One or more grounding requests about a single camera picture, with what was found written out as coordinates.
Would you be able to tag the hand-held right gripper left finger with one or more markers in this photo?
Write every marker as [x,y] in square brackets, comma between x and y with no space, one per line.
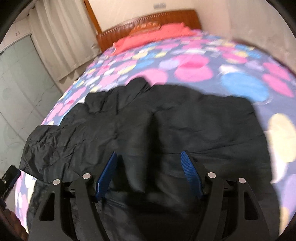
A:
[106,173]

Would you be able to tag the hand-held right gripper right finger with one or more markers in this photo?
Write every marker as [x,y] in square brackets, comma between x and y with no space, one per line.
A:
[190,171]

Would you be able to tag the black puffer jacket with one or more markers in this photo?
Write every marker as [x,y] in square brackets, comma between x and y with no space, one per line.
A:
[161,120]

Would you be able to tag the person's left forearm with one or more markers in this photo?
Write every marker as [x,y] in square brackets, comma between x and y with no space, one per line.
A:
[11,222]

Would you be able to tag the white glass-door wardrobe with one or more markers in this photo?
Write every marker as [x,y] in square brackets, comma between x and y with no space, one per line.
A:
[20,81]

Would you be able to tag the colourful dotted bedspread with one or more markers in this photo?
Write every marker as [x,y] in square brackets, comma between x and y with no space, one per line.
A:
[196,67]

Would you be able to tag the red pillow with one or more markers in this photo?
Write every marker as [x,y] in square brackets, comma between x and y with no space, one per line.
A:
[161,34]

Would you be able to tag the white curtain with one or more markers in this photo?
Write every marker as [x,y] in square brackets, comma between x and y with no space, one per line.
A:
[60,34]

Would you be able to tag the wooden headboard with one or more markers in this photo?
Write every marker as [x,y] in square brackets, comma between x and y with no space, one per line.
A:
[143,19]

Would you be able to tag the wooden frame trim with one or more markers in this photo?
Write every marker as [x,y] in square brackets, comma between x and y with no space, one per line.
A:
[92,16]

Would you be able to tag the wall outlet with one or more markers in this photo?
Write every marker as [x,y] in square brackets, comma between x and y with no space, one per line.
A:
[160,5]

